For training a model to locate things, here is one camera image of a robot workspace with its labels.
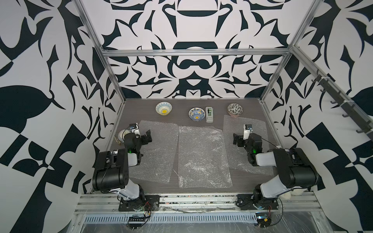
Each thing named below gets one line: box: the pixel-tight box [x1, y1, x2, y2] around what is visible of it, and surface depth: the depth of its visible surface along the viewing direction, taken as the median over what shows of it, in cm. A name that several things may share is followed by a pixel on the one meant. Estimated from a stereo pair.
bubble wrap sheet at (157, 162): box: [128, 119, 180, 184], surface depth 91 cm
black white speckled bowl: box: [226, 102, 244, 117], surface depth 113 cm
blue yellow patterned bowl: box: [188, 106, 206, 122], surface depth 110 cm
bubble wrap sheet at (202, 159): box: [178, 125, 233, 189], surface depth 90 cm
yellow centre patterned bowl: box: [155, 100, 173, 117], surface depth 114 cm
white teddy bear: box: [279, 188, 306, 200], surface depth 74 cm
